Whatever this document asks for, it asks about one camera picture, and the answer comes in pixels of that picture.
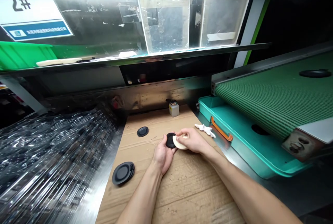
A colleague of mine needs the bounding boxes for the person's right hand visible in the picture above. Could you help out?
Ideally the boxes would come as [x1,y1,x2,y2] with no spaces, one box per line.
[172,127,210,155]

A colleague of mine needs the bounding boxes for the person's left hand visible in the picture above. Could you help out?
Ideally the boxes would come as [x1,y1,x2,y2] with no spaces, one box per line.
[152,133,180,176]

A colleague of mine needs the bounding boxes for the white round wiping pad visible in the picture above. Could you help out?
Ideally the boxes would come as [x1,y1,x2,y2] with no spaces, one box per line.
[172,135,190,151]

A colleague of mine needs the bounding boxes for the black round plastic disc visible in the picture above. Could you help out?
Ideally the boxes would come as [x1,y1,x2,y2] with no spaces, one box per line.
[166,132,178,149]

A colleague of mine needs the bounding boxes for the white cloth glove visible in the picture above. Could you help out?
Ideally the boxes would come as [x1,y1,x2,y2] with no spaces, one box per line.
[194,123,217,138]

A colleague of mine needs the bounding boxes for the small black round cap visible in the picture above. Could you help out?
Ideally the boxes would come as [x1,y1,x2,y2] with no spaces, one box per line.
[137,126,150,138]

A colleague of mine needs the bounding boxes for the white plastic bottle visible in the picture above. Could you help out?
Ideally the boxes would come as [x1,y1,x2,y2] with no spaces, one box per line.
[168,100,180,118]

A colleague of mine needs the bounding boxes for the brown cardboard sheet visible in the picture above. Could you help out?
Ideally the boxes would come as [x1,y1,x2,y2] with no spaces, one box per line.
[95,104,246,224]

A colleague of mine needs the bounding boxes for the stacked black round discs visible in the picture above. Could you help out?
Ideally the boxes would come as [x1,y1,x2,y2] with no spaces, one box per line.
[111,161,136,186]

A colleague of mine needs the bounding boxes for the black round part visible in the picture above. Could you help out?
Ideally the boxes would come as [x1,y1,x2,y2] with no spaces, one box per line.
[250,124,272,136]

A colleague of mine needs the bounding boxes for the green conveyor belt machine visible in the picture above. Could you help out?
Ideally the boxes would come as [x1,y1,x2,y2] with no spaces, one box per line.
[211,42,333,163]

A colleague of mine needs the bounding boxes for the metal shelf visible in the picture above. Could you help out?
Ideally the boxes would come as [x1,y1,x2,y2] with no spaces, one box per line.
[0,42,273,78]

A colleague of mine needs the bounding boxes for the stack of clear plastic trays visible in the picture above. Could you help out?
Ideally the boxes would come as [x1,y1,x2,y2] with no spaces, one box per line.
[0,104,128,224]

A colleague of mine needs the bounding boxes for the white sign with blue band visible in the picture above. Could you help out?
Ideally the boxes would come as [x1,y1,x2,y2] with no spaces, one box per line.
[0,0,75,42]

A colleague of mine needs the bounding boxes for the teal tray with orange handle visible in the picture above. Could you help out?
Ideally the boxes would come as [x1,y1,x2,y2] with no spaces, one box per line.
[197,95,314,180]

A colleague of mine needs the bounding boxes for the black ring-shaped plastic part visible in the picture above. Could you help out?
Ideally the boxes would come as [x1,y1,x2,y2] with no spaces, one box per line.
[299,69,332,79]

